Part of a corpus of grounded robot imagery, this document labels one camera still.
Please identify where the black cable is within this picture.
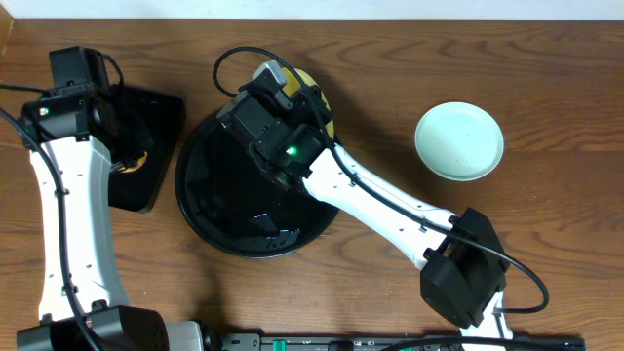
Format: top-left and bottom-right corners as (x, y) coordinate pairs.
(0, 53), (126, 351)
(212, 46), (551, 342)

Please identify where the green and yellow sponge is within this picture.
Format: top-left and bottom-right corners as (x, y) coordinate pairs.
(117, 151), (147, 174)

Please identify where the light blue plate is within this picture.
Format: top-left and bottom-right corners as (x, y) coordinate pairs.
(414, 101), (504, 181)

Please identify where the black round tray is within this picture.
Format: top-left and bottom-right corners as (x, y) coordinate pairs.
(175, 114), (338, 258)

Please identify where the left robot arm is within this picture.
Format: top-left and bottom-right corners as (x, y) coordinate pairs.
(17, 46), (185, 350)

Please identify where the yellow plate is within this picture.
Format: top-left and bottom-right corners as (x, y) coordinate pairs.
(282, 67), (335, 139)

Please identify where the black rectangular tray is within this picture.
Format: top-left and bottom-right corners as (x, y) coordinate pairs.
(108, 87), (186, 213)

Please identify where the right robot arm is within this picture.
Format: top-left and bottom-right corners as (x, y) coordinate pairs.
(216, 81), (513, 339)

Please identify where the left black cable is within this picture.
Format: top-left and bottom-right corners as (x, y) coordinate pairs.
(0, 53), (126, 351)

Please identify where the right black cable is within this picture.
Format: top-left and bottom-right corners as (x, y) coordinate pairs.
(212, 46), (551, 342)

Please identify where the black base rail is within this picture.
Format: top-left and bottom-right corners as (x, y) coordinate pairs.
(168, 319), (586, 351)

